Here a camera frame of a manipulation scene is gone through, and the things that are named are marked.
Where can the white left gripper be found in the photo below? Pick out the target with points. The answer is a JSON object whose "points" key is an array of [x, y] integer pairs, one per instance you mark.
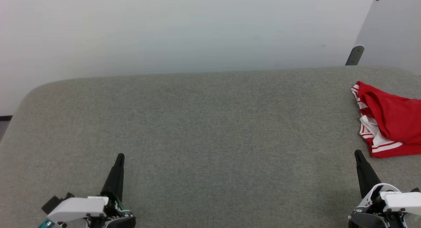
{"points": [[80, 208]]}

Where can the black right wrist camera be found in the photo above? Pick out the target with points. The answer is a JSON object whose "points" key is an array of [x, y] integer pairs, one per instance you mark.
{"points": [[415, 190]]}

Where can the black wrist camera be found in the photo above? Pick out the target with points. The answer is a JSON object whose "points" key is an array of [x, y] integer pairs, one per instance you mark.
{"points": [[415, 190], [52, 202]]}

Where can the grey fabric sofa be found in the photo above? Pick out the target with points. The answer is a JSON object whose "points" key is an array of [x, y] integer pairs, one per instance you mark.
{"points": [[213, 139]]}

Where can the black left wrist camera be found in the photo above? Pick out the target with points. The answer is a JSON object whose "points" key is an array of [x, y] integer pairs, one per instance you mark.
{"points": [[52, 202]]}

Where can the grey metal bracket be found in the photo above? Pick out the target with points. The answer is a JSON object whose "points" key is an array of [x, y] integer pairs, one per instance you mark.
{"points": [[354, 55]]}

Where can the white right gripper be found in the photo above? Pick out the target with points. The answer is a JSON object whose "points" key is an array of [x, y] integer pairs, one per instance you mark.
{"points": [[401, 205]]}

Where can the red and white basketball jersey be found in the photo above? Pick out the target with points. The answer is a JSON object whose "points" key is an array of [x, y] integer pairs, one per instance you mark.
{"points": [[394, 119]]}

